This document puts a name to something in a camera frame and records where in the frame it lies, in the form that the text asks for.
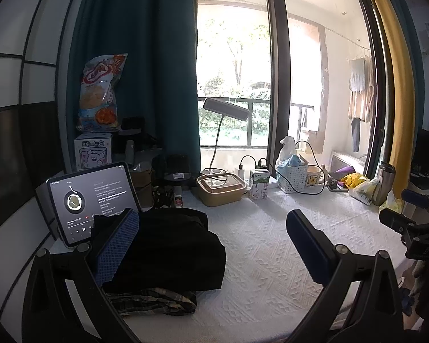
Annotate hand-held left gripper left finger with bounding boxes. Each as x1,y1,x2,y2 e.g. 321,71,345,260
21,208,141,343

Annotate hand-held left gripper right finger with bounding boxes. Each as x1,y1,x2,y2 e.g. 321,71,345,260
286,210,404,343

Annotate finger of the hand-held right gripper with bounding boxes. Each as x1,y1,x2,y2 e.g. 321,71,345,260
400,189,429,222
379,208,417,237

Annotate black pants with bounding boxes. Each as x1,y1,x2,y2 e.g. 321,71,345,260
89,207,227,294

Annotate plaid pants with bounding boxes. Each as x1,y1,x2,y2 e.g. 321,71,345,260
105,286,198,317

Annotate yellow tissue pack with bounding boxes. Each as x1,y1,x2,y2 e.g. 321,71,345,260
381,193,403,215

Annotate steel tumbler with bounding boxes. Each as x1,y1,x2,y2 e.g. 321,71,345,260
372,161,397,207

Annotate tablet with dark screen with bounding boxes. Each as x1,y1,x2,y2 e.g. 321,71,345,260
46,162,144,248

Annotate yellow crumpled item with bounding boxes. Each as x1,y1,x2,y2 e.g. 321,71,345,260
339,172,369,189

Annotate white plastic basket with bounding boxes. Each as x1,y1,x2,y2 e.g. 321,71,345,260
277,162,308,194

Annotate small metal stand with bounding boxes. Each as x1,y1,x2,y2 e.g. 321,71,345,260
327,172,344,192

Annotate cream bear mug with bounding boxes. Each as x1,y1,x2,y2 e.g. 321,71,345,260
305,165,326,188

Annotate brown cardboard box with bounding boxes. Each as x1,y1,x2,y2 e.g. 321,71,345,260
130,168,154,208

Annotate white green milk carton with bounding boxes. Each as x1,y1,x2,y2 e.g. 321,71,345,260
249,169,270,201

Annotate hanging dark garment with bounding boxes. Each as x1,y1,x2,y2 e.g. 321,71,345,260
350,118,362,153

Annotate white bear print box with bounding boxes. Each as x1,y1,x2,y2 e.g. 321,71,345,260
74,132,114,171

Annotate black box with label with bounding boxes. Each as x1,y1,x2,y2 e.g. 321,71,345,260
163,154,192,183

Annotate white plastic bag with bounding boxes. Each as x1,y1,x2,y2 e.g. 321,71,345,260
279,136,301,163

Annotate brown lunch box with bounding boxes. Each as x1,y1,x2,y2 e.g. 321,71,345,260
196,173,247,207

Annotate yellow curtain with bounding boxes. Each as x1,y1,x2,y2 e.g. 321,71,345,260
357,0,415,172

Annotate hanging light clothes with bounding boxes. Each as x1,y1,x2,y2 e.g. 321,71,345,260
348,55,376,121

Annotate balcony railing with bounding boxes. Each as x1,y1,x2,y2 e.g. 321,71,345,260
198,96,315,148

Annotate colourful snack bag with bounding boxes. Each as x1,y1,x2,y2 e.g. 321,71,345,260
76,53,128,131

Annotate grey desk lamp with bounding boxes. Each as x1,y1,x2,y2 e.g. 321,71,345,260
199,97,250,179

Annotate teal curtain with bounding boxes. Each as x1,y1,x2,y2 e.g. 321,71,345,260
66,0,202,172

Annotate black cable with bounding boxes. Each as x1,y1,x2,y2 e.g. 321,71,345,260
275,140,324,195

